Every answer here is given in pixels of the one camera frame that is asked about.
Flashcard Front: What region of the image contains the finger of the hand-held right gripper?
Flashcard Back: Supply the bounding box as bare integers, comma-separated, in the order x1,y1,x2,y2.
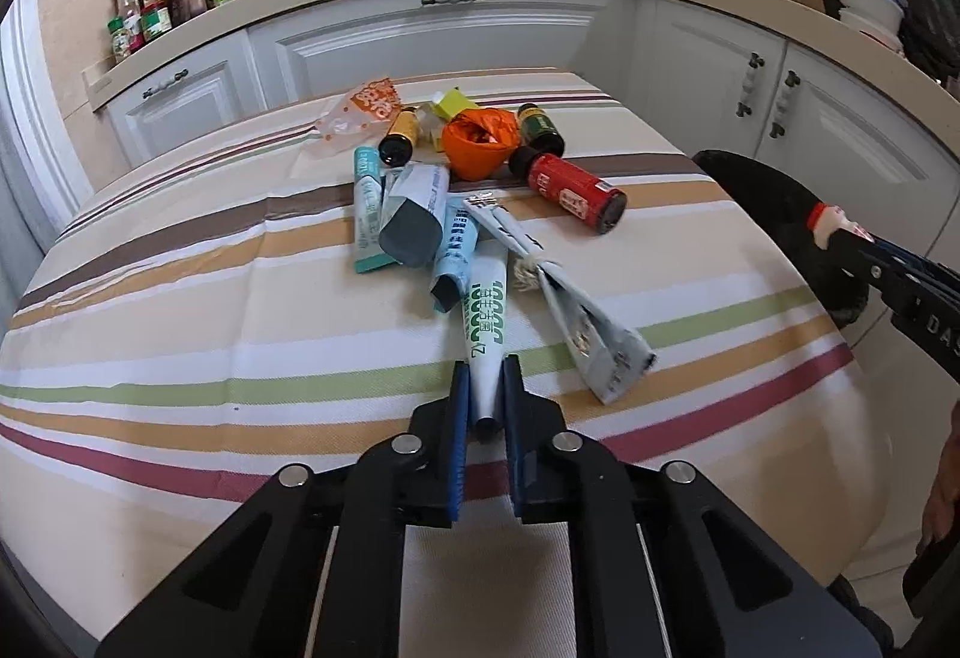
823,226,960,300

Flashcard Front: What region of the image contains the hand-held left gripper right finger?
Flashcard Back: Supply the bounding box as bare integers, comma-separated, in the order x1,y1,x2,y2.
502,356,884,658

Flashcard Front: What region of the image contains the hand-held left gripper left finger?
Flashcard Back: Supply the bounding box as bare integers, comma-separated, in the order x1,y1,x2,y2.
97,361,473,658

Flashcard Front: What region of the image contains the small white red-capped bottle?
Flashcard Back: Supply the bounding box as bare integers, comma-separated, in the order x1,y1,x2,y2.
808,201,870,252

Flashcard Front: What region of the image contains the white green tube packet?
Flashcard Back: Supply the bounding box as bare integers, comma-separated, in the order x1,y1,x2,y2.
460,256,512,443

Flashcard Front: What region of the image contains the black trash bag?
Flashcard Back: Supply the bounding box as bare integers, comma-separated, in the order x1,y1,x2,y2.
690,149,875,330

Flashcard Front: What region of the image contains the yellow label brown bottle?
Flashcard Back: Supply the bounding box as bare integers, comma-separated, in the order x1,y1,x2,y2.
377,107,422,168

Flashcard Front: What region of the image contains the green label dark bottle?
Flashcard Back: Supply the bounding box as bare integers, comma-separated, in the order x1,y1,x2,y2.
517,103,566,157

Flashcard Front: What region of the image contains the person's right forearm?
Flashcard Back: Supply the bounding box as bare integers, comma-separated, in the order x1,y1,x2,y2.
904,414,960,621

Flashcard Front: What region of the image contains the crushed blue white carton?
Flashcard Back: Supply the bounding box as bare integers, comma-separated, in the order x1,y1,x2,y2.
535,260,658,406

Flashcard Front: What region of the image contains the light blue paper packet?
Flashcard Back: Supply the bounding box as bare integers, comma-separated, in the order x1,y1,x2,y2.
429,196,482,315

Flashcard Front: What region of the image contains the grey blue drink carton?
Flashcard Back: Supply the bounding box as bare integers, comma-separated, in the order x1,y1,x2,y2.
377,163,452,270

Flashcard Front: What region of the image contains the white black printed carton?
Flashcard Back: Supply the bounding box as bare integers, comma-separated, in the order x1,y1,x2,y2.
458,190,545,270

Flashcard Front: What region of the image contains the red label bottle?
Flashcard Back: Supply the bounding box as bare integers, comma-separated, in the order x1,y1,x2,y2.
508,148,629,238

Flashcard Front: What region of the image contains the stack of white bowls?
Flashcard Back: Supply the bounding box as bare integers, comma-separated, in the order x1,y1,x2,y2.
835,0,909,41

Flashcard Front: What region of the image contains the orange plastic bag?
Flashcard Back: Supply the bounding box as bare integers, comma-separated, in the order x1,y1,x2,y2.
440,109,521,183

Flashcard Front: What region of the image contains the yellow green torn carton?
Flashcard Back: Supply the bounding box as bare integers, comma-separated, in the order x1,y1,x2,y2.
415,88,482,149

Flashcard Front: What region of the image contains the orange white plastic wrapper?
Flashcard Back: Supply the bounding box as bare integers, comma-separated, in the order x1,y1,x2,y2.
313,76,399,158

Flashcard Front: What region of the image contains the white kitchen cabinet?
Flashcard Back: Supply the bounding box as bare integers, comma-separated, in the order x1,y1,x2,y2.
94,0,960,258

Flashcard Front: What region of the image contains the frayed beige string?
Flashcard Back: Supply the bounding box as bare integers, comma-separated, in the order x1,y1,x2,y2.
510,253,542,296

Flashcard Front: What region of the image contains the white door frame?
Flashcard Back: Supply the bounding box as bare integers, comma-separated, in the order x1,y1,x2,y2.
0,0,100,258

